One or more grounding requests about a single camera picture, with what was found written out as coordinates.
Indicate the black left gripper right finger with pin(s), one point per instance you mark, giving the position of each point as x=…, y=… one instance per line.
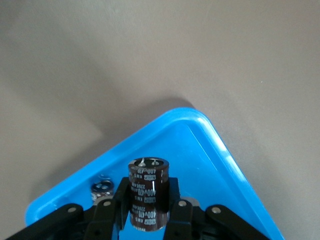
x=181, y=217

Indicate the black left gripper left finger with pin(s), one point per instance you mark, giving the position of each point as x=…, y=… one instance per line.
x=105, y=217

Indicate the dark brown electrolytic capacitor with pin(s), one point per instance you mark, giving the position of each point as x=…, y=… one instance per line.
x=147, y=195
x=102, y=188

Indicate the blue plastic tray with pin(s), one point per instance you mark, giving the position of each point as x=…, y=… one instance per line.
x=200, y=162

